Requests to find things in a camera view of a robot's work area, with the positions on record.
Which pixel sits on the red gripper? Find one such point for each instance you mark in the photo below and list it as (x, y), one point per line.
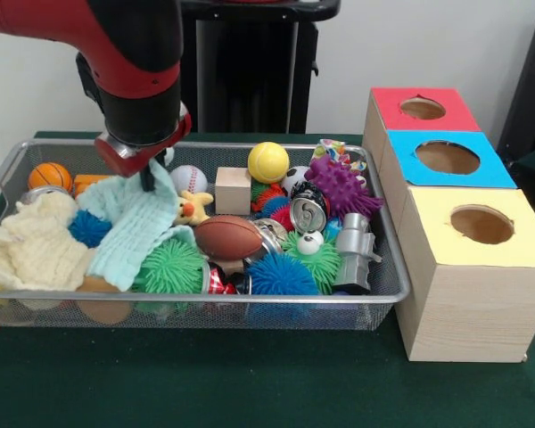
(120, 165)

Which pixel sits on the mint green knitted cloth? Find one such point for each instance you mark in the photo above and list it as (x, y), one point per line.
(129, 223)

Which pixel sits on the cream knitted cloth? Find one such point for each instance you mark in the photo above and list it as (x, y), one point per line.
(40, 249)

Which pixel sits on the silver toy robot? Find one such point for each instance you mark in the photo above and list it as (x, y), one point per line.
(356, 254)

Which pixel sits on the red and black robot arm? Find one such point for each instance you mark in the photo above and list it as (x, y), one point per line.
(116, 44)

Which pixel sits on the silver mesh bin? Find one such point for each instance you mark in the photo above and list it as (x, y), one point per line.
(196, 295)

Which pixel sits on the wooden three-hole box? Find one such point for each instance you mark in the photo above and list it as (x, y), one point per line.
(472, 312)

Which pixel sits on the white baseball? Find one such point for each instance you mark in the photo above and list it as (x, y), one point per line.
(188, 178)

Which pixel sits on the yellow plush duck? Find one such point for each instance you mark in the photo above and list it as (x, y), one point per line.
(191, 207)

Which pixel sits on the plain wooden block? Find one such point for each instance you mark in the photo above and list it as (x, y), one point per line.
(232, 189)

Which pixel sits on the blue spiky ball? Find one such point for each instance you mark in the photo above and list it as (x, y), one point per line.
(87, 227)

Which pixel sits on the green spiky toy with eyes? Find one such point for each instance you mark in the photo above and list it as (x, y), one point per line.
(171, 267)

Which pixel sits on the brown toy football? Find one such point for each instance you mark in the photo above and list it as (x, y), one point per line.
(229, 238)

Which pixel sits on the yellow ball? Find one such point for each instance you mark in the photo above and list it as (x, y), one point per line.
(268, 162)

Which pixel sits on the purple spiky ball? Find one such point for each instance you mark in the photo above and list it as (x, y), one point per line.
(343, 187)

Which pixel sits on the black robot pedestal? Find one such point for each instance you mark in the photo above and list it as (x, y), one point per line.
(249, 89)

